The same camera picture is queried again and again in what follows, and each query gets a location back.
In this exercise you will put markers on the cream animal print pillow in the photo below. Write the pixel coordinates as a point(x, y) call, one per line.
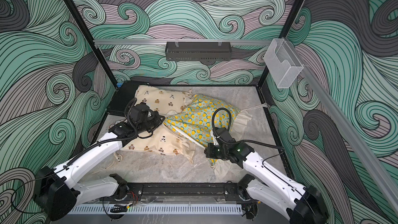
point(162, 140)

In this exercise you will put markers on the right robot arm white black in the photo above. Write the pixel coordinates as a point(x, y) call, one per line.
point(297, 203)

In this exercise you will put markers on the white slotted cable duct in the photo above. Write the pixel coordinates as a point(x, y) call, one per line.
point(163, 209)

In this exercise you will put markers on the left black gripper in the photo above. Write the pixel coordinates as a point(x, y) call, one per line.
point(155, 116)

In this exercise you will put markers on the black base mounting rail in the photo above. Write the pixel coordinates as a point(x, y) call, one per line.
point(136, 191)

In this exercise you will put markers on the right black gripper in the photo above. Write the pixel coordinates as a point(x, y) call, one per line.
point(210, 153)

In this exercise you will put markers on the black perforated wall tray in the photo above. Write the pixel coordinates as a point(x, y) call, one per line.
point(203, 52)

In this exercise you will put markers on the aluminium rail back wall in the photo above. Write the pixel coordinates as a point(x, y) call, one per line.
point(141, 41)

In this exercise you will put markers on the clear acrylic wall holder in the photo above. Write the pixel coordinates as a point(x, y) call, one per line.
point(283, 62)

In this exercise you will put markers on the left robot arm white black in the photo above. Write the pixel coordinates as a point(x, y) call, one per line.
point(58, 190)

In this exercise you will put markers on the aluminium rail right wall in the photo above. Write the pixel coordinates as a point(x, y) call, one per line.
point(377, 171)

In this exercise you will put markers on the aluminium rail wall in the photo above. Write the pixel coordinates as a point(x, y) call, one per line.
point(141, 41)
point(377, 171)

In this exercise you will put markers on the lemon print teal pillow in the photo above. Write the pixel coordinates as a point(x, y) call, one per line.
point(194, 123)

